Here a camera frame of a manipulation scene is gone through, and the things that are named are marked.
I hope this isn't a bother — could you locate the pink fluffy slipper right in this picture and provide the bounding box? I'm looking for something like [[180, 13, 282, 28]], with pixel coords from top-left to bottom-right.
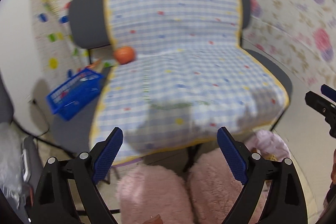
[[186, 147, 266, 224]]

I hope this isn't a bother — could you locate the pink fluffy slipper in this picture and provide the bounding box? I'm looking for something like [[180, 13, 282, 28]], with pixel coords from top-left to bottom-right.
[[186, 147, 266, 224], [116, 165, 194, 223]]

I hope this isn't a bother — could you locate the orange book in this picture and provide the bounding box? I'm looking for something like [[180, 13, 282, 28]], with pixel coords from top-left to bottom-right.
[[86, 59, 102, 72]]

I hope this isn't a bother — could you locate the grey chair left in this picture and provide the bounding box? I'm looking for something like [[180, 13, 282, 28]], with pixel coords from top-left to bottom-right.
[[51, 0, 119, 185]]

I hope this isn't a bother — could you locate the person's right hand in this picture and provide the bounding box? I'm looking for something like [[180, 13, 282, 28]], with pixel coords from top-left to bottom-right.
[[324, 147, 336, 214]]

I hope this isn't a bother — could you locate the red apple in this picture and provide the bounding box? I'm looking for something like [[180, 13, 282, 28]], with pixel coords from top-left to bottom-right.
[[113, 46, 135, 65]]

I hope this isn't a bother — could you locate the white power adapter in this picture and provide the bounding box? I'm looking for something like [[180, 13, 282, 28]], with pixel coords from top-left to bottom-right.
[[21, 149, 31, 182]]

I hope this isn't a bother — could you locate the pink fluffy slipper left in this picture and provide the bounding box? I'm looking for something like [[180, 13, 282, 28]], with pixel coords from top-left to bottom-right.
[[116, 165, 194, 223]]

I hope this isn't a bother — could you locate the pink trash bag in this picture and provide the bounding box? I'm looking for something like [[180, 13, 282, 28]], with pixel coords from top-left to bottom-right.
[[244, 130, 290, 162]]

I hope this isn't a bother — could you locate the blue plastic basket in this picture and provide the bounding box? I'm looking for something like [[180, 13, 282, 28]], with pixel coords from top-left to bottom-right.
[[46, 68, 104, 121]]

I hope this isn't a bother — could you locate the floral pattern sheet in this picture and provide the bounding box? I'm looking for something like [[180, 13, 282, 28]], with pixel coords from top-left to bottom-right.
[[243, 0, 335, 90]]

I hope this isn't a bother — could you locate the blue checkered cloth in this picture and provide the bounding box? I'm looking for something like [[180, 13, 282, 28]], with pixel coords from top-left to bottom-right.
[[89, 0, 289, 164]]

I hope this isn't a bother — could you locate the grey chair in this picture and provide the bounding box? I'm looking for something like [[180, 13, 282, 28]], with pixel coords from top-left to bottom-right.
[[51, 0, 119, 185], [1, 79, 43, 189], [182, 0, 293, 172]]

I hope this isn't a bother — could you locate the clear plastic bag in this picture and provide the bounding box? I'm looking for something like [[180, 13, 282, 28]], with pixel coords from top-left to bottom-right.
[[1, 122, 22, 207]]

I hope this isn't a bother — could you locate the grey chair right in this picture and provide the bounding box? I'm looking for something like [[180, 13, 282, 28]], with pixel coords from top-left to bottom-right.
[[182, 0, 293, 172]]

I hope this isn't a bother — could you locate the black power cable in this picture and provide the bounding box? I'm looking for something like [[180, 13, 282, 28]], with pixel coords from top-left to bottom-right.
[[12, 99, 77, 159]]

